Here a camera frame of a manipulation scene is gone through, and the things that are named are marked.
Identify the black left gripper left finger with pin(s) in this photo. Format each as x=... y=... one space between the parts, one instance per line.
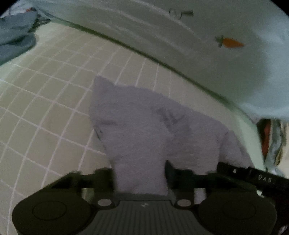
x=101 y=181

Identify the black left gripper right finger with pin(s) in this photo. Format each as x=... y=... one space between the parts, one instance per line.
x=183 y=182

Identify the grey fleece hoodie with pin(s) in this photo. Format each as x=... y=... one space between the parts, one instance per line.
x=140 y=130

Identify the red and grey clothes pile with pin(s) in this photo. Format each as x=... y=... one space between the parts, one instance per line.
x=274 y=143

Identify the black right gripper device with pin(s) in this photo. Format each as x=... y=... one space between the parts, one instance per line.
x=271 y=186

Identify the light grey carrot-print duvet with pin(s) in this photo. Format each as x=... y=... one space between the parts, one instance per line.
x=237 y=49

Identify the blue denim garment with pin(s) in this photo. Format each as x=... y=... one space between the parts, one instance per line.
x=17 y=33

